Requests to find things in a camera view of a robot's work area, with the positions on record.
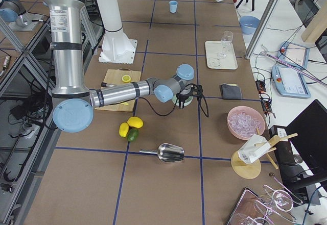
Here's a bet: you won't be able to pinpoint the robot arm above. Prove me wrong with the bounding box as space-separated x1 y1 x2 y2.
43 0 194 133
1 0 44 32

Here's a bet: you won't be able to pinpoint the green ceramic bowl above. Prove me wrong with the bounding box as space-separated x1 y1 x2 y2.
172 96 193 109

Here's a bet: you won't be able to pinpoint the yellow lemon back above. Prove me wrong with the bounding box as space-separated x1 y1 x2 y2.
119 122 129 138

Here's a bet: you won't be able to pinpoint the clear wine glass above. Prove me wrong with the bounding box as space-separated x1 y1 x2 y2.
217 30 233 59

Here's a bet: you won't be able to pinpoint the green lime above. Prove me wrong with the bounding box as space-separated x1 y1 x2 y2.
126 128 139 142

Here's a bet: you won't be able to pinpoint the lower teach pendant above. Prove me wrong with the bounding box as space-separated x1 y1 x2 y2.
271 65 311 98

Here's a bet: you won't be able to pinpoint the yellow lemon front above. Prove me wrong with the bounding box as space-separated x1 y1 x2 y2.
127 116 144 129

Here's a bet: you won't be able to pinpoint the grey folded cloth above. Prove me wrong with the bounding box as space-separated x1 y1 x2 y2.
220 83 243 100

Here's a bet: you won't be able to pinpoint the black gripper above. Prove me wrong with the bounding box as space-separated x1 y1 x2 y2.
178 86 197 109

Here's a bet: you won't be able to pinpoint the wooden cutting board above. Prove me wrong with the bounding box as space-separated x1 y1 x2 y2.
96 69 141 112

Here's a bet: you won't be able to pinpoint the teach pendant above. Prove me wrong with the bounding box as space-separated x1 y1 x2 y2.
277 41 310 69
271 65 311 98

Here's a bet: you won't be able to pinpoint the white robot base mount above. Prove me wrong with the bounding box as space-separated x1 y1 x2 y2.
97 0 137 64

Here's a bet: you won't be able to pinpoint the glasses on metal tray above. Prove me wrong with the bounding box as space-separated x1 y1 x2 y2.
226 185 303 224

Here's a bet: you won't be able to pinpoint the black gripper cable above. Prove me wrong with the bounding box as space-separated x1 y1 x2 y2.
139 83 210 118

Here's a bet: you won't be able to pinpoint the light blue plastic cup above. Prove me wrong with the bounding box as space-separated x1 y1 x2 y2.
169 1 178 13

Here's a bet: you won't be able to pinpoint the yellow lemon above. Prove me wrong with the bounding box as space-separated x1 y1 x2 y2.
127 116 144 129
119 122 129 138

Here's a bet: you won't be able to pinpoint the upper teach pendant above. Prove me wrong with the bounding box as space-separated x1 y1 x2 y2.
277 41 310 69

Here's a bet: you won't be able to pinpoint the pink bowl of ice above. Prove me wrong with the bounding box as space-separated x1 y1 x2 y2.
227 106 266 140

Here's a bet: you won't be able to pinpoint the steel ice scoop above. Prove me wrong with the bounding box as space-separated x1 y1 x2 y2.
139 143 184 162

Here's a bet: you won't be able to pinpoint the black monitor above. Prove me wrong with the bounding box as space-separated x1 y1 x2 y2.
270 99 326 191

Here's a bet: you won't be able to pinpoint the cream bear print tray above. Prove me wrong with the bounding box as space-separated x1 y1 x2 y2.
205 41 238 70

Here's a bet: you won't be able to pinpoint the aluminium frame post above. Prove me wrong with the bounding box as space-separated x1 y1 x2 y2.
245 0 279 59

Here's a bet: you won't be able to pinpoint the wooden cup stand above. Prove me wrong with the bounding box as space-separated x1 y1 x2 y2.
231 133 298 179

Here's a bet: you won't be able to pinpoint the white paper carton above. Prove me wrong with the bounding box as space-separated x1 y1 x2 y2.
238 134 271 164

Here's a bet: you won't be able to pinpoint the blue plastic bowl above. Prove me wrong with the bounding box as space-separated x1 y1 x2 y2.
239 16 260 35

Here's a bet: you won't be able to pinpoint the half lemon slice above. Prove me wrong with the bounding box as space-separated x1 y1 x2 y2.
121 74 131 83

